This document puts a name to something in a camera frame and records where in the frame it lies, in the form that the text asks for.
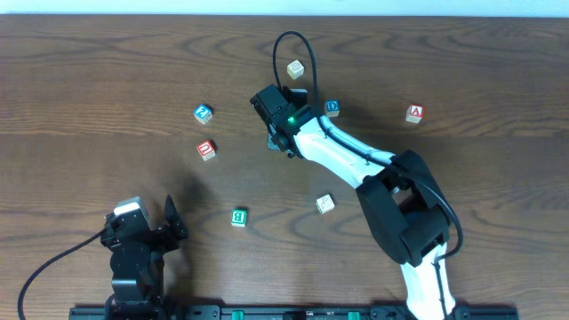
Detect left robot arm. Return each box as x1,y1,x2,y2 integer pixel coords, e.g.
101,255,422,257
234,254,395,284
100,196,188,319

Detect red letter A block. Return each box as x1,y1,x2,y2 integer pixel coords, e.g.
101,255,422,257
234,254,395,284
405,104,424,124

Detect cream block with line drawing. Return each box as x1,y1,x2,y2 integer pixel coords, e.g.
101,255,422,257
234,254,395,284
316,195,335,214

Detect green letter B block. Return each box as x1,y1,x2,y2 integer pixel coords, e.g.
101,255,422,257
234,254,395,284
230,209,247,228

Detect blue number 2 block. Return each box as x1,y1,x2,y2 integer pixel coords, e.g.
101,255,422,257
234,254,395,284
194,104,213,125

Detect cream block with engraved picture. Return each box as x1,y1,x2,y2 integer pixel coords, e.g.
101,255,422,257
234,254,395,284
286,60,305,80

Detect blue letter D block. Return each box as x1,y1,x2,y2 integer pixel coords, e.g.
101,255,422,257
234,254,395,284
325,100,341,117

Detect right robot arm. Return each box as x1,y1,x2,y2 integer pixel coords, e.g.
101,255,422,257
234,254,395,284
250,84,463,319

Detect red letter U block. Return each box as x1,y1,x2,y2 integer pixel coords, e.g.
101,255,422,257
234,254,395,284
196,140,216,161

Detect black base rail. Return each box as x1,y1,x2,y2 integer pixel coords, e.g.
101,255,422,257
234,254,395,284
68,303,520,320

